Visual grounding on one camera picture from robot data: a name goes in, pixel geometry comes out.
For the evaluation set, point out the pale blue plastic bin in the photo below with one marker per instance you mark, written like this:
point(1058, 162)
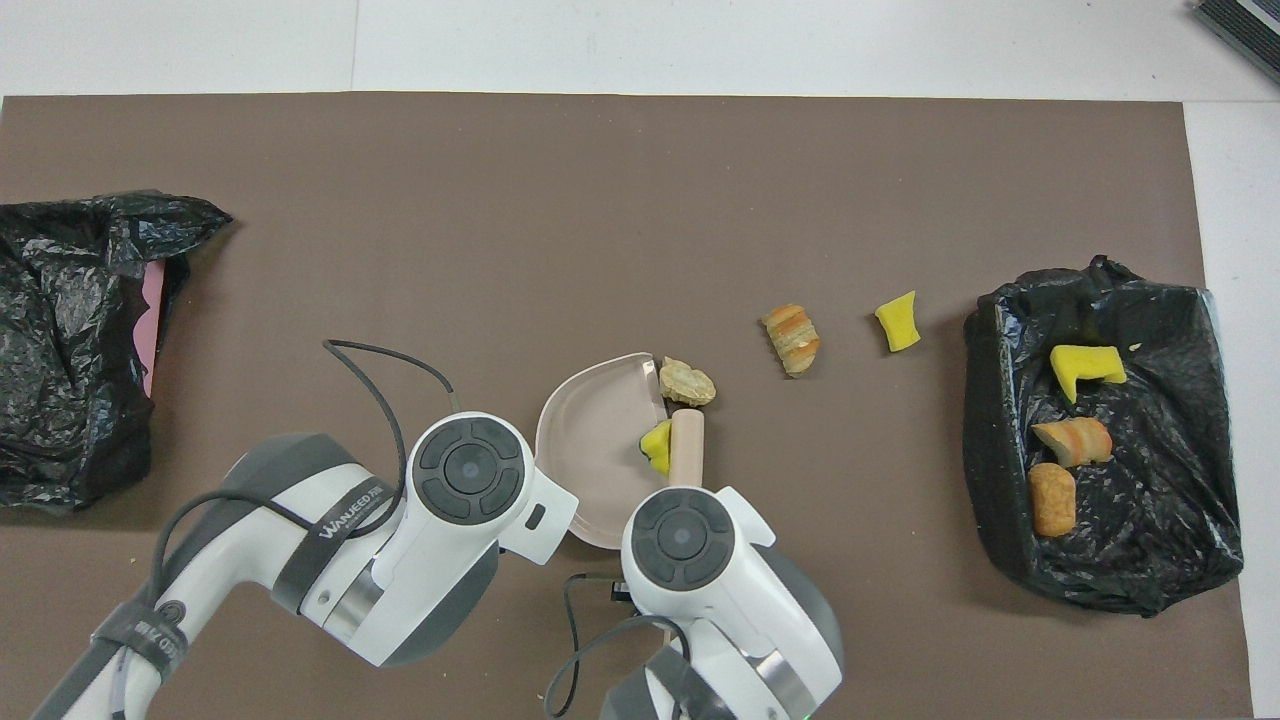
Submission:
point(1210, 310)

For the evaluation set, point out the pale chip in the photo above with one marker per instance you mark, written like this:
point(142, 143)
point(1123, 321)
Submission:
point(688, 382)

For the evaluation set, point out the beige brush with black bristles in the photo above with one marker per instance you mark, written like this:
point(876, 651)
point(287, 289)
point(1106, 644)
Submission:
point(687, 450)

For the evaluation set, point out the orange striped croissant piece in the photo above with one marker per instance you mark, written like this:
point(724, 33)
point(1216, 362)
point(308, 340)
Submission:
point(792, 340)

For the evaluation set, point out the brown table mat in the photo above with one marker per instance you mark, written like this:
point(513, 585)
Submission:
point(600, 170)

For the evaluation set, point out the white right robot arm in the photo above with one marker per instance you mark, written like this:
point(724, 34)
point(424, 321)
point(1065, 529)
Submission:
point(685, 540)

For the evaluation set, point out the pink plastic bin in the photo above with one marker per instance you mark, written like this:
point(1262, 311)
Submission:
point(150, 320)

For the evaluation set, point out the large notched yellow sponge piece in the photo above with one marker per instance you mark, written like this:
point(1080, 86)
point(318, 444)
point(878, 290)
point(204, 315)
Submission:
point(1085, 365)

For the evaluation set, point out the beige plastic dustpan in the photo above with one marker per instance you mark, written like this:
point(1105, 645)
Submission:
point(600, 450)

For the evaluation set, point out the golden flaky pastry piece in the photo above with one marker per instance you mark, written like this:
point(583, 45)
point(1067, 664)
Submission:
point(1072, 442)

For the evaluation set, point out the dark ribbed panel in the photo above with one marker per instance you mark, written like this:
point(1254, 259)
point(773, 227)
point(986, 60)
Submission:
point(1250, 25)

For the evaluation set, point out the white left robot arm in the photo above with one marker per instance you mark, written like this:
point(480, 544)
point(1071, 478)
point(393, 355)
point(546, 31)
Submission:
point(470, 470)

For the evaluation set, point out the brown fried nugget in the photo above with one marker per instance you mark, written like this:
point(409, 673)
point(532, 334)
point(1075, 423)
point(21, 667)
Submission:
point(1052, 500)

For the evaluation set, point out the black trash bag liner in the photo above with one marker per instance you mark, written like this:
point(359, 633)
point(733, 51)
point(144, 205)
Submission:
point(1160, 500)

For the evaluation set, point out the black trash bag over pink bin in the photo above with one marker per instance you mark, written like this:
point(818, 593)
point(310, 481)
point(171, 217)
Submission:
point(70, 350)

